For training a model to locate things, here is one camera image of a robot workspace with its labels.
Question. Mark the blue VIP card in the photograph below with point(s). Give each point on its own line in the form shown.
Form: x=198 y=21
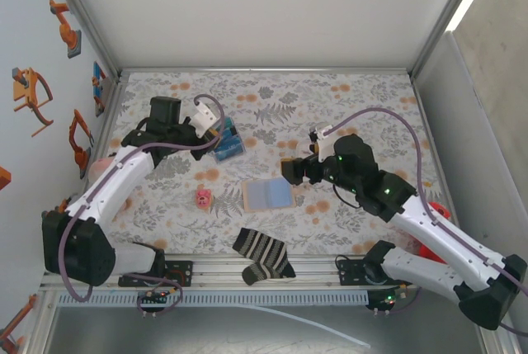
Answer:
x=231 y=129
x=229 y=152

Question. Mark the clear plastic card box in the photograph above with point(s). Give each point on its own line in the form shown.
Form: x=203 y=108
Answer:
x=242 y=148

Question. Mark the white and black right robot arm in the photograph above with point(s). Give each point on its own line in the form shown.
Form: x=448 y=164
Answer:
x=437 y=234

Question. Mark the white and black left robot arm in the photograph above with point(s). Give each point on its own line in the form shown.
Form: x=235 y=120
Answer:
x=111 y=185

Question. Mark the small clear round container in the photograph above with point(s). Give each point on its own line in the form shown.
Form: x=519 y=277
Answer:
x=303 y=147

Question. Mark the small pink toy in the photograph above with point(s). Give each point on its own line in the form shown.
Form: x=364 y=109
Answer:
x=203 y=198

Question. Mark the floral table mat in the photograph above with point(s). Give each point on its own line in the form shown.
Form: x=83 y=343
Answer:
x=330 y=94

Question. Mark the pink plush toy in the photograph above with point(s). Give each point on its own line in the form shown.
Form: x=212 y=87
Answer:
x=99 y=168

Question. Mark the black and beige striped sock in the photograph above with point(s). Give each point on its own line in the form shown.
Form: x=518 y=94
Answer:
x=264 y=253

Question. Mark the red toy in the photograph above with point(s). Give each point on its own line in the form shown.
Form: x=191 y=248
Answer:
x=439 y=210

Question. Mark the black controller board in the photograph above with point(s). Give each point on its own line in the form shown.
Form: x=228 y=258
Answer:
x=383 y=302
x=152 y=299

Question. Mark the aluminium frame rail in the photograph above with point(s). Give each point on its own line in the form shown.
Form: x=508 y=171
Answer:
x=222 y=271
x=432 y=156
x=111 y=123
x=264 y=70

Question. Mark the blue and orange wall sticker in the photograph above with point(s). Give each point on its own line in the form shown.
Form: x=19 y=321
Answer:
x=98 y=81

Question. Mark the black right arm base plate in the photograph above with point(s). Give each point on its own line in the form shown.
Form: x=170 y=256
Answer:
x=348 y=275

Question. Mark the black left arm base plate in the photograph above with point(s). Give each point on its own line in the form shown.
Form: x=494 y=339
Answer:
x=187 y=265

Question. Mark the aluminium frame post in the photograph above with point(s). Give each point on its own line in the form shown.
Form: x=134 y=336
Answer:
x=88 y=20
x=441 y=20

